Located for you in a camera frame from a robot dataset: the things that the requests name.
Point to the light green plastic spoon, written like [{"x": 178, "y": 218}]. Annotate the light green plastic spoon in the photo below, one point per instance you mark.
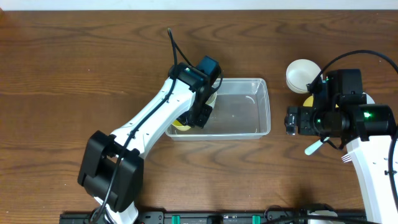
[{"x": 315, "y": 146}]

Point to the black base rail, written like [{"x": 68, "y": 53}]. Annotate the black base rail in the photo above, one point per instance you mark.
[{"x": 206, "y": 218}]

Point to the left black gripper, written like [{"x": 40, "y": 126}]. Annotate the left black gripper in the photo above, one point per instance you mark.
[{"x": 201, "y": 122}]

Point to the clear plastic container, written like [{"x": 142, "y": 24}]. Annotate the clear plastic container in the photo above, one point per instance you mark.
[{"x": 241, "y": 111}]

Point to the white plastic bowl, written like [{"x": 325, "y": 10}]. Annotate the white plastic bowl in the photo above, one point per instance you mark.
[{"x": 300, "y": 73}]

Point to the yellow plastic cup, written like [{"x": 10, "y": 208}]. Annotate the yellow plastic cup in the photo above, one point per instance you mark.
[{"x": 180, "y": 126}]

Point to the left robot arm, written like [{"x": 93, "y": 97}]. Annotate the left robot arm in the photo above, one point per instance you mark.
[{"x": 113, "y": 164}]

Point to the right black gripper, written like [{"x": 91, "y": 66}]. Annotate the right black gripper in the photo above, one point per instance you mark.
[{"x": 307, "y": 127}]

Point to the yellow plastic bowl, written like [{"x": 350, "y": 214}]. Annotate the yellow plastic bowl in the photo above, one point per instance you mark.
[{"x": 308, "y": 102}]

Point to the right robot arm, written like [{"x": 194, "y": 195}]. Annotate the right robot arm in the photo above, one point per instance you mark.
[{"x": 369, "y": 134}]

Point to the grey plastic bowl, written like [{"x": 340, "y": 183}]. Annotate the grey plastic bowl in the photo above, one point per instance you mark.
[{"x": 369, "y": 100}]

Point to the white plastic fork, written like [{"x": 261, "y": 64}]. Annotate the white plastic fork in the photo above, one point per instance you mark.
[{"x": 346, "y": 158}]

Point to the white plastic cup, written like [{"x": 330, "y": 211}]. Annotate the white plastic cup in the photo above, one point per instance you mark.
[{"x": 212, "y": 99}]

